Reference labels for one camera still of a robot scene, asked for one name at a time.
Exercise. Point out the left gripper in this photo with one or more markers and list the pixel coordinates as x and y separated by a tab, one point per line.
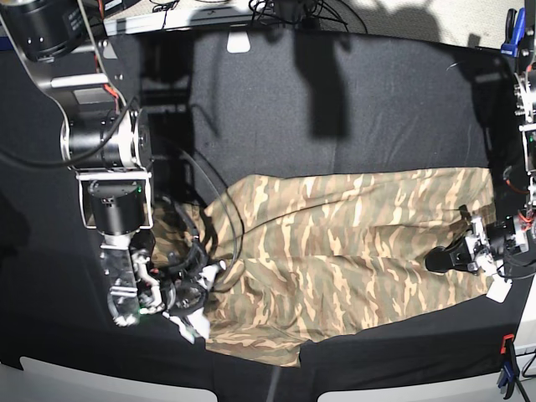
490	248

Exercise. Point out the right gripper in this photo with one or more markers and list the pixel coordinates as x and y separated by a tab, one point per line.
190	290

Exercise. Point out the camouflage t-shirt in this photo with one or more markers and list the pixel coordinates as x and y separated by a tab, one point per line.
311	258

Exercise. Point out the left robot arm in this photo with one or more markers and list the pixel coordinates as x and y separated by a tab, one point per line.
524	140

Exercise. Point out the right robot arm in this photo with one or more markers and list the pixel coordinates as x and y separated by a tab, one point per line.
150	250

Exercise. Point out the orange clamp bottom right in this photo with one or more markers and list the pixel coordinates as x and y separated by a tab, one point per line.
509	368

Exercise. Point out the black table cloth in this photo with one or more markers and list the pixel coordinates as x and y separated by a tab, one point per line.
295	103

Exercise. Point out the blue clamp top right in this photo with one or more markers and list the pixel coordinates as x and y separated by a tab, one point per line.
514	31

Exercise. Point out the white tape patch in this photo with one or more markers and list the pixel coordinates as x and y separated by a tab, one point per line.
238	42

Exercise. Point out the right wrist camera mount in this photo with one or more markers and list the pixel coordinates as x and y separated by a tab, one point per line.
194	325

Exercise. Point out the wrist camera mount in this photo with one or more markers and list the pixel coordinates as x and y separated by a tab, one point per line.
498	290
194	325

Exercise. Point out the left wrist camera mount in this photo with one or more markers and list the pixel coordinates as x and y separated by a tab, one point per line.
498	290

